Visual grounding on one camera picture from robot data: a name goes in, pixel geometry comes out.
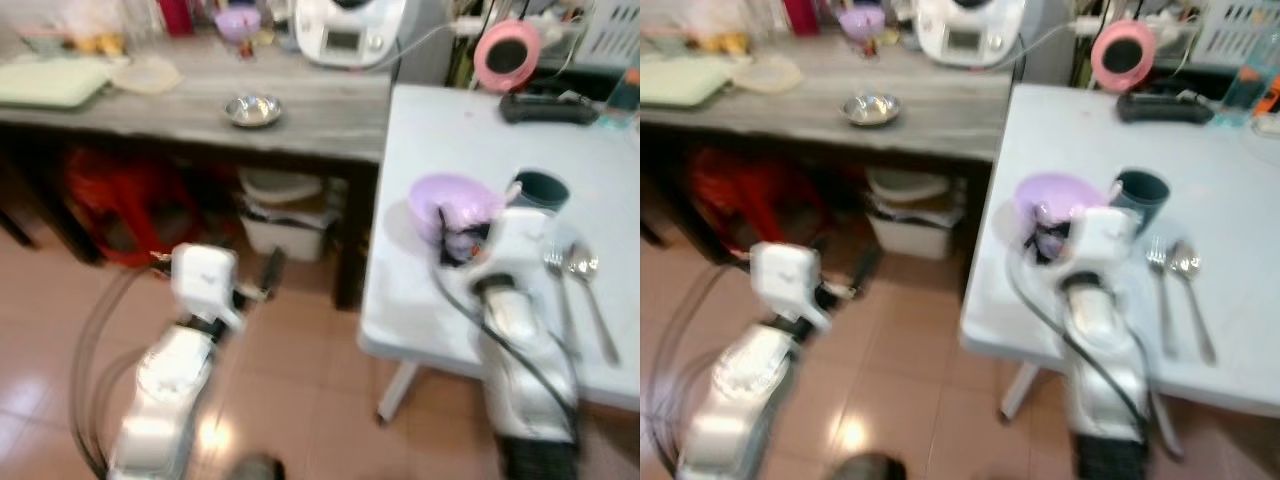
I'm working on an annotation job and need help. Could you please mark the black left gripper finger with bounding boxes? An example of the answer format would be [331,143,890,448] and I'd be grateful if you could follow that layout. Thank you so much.
[258,247,289,298]
[850,244,883,297]

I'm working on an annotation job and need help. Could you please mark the purple plastic bowl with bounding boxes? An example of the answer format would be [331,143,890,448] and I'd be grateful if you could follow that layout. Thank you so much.
[407,173,507,248]
[1014,171,1111,243]

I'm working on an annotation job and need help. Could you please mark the white storage bin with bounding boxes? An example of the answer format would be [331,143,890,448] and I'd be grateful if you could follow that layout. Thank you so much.
[237,167,333,264]
[864,167,963,262]

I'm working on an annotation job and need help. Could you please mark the dark teal cup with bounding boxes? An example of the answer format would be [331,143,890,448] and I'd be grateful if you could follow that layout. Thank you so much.
[1110,168,1171,233]
[508,169,571,215]

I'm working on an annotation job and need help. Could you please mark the steel fork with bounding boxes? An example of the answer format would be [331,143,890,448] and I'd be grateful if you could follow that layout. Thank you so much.
[1144,238,1179,359]
[543,243,583,359]

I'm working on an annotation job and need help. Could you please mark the steel spoon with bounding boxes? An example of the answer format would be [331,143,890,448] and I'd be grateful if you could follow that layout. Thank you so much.
[1167,240,1218,367]
[565,241,622,367]

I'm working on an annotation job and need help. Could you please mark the white table leg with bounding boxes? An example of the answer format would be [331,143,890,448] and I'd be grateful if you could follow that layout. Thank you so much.
[998,360,1043,423]
[376,358,423,425]

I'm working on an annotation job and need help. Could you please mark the small steel bowl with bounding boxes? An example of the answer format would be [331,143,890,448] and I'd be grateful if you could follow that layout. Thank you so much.
[222,94,284,129]
[841,92,904,129]

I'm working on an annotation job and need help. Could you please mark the black oblong case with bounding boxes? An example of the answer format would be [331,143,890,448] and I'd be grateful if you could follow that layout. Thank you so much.
[499,91,602,127]
[1116,91,1217,127]

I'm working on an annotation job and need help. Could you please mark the grey wooden counter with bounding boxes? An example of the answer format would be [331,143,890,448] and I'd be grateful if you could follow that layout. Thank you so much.
[0,35,396,311]

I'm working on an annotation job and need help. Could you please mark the dark robot foot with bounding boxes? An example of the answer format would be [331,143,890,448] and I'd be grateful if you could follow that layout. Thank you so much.
[227,454,287,480]
[829,451,907,480]

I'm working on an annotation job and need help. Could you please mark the pink round device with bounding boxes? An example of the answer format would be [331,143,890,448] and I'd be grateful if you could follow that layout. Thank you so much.
[472,17,544,94]
[1089,19,1159,94]

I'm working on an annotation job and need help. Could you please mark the clear teal glass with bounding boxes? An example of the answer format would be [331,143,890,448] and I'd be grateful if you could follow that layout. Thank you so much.
[1214,64,1272,128]
[599,66,641,131]

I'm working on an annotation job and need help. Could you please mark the translucent round lid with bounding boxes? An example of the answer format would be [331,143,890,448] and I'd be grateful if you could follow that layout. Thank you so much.
[731,54,805,97]
[109,57,184,97]

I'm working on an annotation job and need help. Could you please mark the white kitchen appliance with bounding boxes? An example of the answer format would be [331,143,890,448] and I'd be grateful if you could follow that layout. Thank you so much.
[292,0,408,70]
[914,0,1028,70]

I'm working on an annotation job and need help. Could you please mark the small purple cup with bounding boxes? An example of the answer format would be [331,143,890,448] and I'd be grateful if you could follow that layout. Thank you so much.
[214,5,264,44]
[837,5,887,42]

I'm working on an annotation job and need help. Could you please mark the red canister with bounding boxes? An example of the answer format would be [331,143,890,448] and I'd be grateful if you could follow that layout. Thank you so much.
[782,0,822,39]
[157,0,197,39]

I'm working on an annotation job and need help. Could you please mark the pale green tray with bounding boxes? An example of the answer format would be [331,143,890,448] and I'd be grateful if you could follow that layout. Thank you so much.
[0,57,113,110]
[640,52,738,110]

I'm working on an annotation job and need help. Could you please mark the grey slotted basket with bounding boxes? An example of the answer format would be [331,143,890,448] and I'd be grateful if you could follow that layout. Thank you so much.
[578,0,641,72]
[1188,0,1280,70]

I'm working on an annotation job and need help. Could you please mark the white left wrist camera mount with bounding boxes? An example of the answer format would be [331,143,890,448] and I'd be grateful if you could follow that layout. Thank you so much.
[750,241,833,333]
[170,243,247,333]

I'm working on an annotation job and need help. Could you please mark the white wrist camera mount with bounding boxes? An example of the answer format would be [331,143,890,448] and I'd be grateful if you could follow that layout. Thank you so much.
[170,243,247,333]
[1058,205,1143,287]
[468,206,557,291]
[750,241,833,333]

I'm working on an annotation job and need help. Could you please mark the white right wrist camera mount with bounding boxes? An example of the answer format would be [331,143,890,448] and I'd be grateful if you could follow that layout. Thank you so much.
[1058,205,1143,287]
[468,206,557,291]

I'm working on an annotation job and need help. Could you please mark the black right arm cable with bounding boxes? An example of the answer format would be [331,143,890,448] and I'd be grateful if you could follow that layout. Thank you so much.
[430,248,583,446]
[1005,245,1151,441]

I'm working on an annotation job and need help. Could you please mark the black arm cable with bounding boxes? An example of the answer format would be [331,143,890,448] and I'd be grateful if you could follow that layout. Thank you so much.
[1005,245,1151,441]
[68,263,173,479]
[645,262,753,479]
[430,248,583,446]

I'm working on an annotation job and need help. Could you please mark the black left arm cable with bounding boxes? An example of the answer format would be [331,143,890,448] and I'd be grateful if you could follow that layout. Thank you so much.
[68,263,173,479]
[645,262,753,479]

